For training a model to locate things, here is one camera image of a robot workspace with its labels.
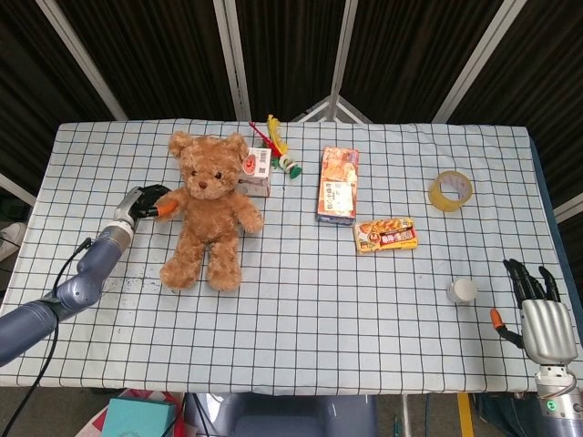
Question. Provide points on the brown teddy bear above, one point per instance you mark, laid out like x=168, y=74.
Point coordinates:
x=205, y=214

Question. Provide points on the white checkered tablecloth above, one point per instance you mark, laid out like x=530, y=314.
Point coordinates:
x=291, y=296

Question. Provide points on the tall blue orange snack box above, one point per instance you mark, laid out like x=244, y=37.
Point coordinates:
x=338, y=184

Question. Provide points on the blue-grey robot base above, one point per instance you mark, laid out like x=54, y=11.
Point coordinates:
x=291, y=416

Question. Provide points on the white cardboard box with barcode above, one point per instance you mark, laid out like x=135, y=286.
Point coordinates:
x=258, y=173

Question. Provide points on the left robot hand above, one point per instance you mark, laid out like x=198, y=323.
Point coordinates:
x=141, y=202

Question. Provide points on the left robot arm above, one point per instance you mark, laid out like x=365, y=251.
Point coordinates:
x=68, y=282

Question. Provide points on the teal box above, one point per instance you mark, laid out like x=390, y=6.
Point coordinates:
x=136, y=416

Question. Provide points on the yellow packing tape roll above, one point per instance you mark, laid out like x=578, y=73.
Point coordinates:
x=450, y=191

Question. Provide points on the small white cylinder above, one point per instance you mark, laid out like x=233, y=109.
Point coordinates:
x=463, y=291

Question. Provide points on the folding screen with white frame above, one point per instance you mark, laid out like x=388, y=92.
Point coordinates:
x=291, y=54

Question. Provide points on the feather shuttlecock with green base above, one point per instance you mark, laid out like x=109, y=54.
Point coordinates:
x=283, y=157

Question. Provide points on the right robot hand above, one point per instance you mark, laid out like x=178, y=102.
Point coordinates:
x=542, y=323

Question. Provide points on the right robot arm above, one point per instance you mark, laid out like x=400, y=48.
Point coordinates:
x=560, y=400

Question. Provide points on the flat yellow curry box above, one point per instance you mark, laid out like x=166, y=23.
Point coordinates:
x=386, y=235

